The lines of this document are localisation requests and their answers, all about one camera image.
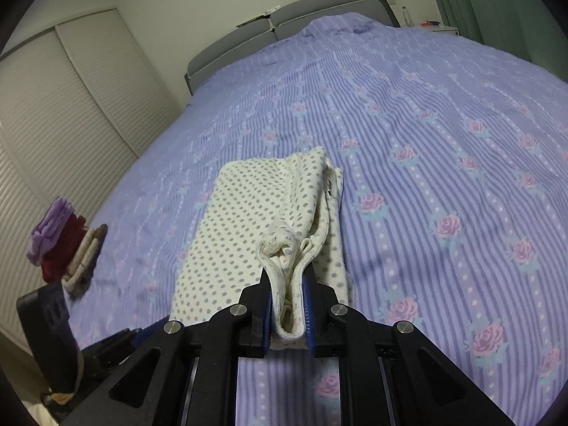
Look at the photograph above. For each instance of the purple floral bed sheet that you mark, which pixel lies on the purple floral bed sheet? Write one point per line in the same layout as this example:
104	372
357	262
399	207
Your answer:
421	142

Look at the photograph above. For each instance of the folded purple garment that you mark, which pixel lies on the folded purple garment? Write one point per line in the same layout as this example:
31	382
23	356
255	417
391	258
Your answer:
49	230

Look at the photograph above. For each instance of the folded beige garment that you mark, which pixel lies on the folded beige garment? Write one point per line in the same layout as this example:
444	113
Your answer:
82	259

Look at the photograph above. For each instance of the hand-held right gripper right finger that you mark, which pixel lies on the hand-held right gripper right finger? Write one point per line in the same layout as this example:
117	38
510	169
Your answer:
309	319

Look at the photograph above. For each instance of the folded brown garment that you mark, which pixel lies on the folded brown garment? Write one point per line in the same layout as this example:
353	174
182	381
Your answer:
100	230

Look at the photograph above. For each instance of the clear plastic bottle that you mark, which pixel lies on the clear plastic bottle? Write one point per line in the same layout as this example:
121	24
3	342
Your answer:
406	17

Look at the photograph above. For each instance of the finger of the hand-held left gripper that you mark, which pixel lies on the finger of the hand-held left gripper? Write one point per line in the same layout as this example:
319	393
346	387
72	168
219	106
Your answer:
111	353

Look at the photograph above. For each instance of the person's left hand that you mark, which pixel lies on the person's left hand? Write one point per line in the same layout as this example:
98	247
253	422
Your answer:
60	398

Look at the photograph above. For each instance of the white polka dot garment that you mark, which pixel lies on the white polka dot garment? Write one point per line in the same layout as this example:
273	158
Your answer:
230	213

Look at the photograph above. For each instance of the white flat box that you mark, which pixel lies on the white flat box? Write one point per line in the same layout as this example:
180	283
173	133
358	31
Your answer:
272	9

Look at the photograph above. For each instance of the white louvered wardrobe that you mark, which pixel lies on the white louvered wardrobe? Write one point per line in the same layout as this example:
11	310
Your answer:
75	97

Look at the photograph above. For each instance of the grey padded bed headboard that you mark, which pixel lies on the grey padded bed headboard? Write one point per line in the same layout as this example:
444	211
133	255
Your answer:
319	9

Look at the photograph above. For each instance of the green curtain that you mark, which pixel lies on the green curtain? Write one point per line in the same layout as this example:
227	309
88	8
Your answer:
497	4

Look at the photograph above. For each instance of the folded dark red garment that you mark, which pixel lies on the folded dark red garment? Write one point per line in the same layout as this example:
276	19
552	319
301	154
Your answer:
62	255

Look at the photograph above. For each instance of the white nightstand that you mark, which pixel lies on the white nightstand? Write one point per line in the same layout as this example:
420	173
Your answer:
439	31

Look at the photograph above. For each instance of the colourful small toys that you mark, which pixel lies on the colourful small toys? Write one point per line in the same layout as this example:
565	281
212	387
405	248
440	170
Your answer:
431	23

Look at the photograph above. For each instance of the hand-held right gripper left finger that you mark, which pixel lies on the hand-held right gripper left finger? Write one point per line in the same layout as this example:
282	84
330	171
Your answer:
266	319

